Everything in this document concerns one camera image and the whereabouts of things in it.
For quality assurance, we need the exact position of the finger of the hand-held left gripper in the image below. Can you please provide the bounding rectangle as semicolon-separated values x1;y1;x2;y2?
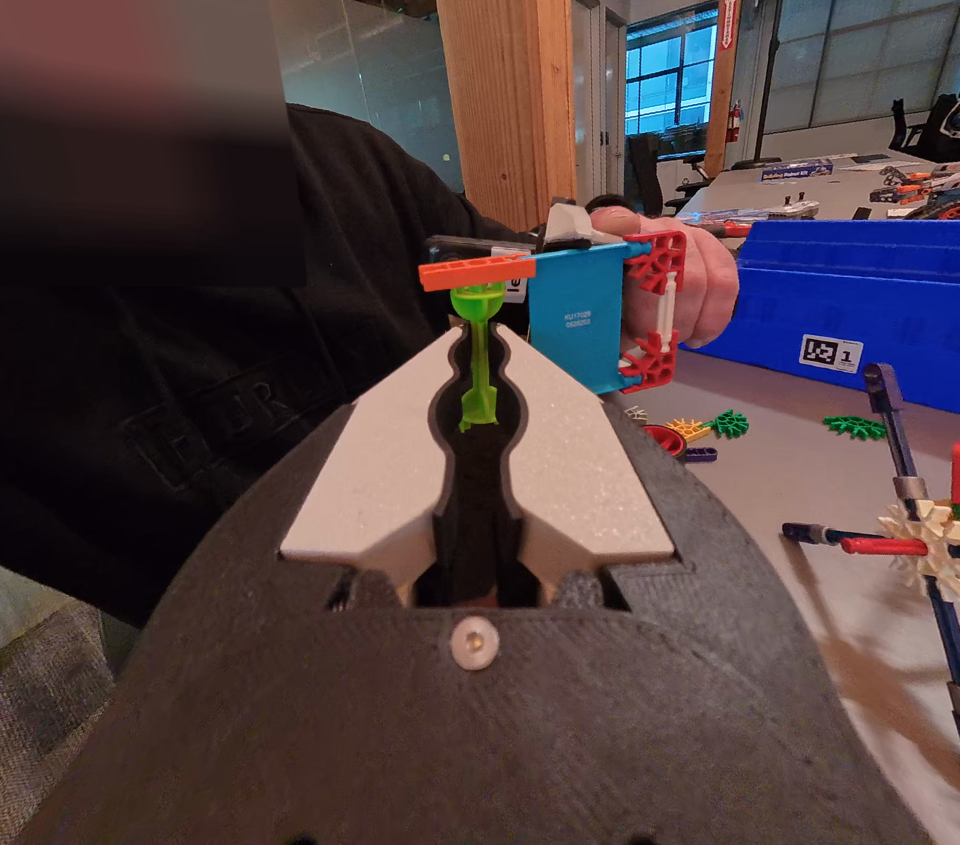
543;202;595;254

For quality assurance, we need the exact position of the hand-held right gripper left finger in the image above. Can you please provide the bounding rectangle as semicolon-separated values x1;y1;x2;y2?
278;322;472;610

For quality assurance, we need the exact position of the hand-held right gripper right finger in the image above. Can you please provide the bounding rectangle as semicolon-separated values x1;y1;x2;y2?
491;322;678;610

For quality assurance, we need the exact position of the red toy connector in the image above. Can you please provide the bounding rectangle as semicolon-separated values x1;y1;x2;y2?
620;229;688;296
618;330;681;388

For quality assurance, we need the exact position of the blue toy panel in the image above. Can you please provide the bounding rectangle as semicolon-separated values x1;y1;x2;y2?
524;240;629;397

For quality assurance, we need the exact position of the lime green toy spool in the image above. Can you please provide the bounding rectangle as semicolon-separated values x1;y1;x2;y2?
449;284;506;434

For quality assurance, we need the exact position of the blue storage bin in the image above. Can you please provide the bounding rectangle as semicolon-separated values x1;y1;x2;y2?
677;218;960;416

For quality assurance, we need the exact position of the person's left forearm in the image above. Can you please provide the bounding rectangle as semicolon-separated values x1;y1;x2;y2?
375;162;545;329

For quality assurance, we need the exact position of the person's left hand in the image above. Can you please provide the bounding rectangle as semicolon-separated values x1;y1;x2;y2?
588;203;741;350

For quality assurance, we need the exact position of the red toy wheel black tyre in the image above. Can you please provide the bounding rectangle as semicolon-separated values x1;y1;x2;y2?
642;422;688;461

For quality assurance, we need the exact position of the black office chair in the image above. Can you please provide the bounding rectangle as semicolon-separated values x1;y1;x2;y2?
888;92;960;164
628;131;714;217

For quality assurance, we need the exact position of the yellow green toy piece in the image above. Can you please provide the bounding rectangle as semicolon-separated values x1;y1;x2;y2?
663;409;752;446

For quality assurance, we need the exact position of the colourful toy packet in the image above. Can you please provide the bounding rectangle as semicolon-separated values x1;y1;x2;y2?
675;207;753;240

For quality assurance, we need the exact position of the wooden pillar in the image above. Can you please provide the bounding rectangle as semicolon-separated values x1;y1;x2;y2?
700;0;756;180
418;0;579;233

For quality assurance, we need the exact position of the blue toy kit box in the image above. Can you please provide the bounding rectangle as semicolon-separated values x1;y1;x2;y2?
760;158;836;181

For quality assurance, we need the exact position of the long grey table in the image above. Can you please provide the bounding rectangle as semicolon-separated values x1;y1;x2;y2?
673;151;960;225

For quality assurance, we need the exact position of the green toy connector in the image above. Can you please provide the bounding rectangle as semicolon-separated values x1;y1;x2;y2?
822;413;889;443

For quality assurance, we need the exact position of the colourful toy windmill model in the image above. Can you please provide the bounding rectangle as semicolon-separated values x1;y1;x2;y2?
780;362;960;690

